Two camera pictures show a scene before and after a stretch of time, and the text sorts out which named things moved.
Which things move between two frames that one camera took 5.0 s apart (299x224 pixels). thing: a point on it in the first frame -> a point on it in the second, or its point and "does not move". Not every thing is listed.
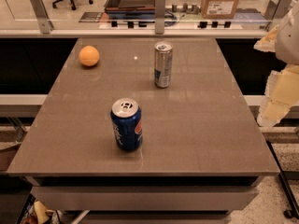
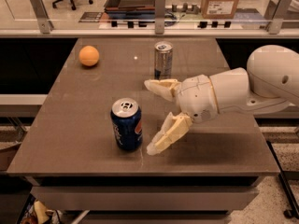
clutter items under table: x=36 y=213 does not move
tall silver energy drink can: x=163 y=64 does not move
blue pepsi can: x=127 y=122 does not move
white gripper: x=288 y=44 -> x=196 y=98
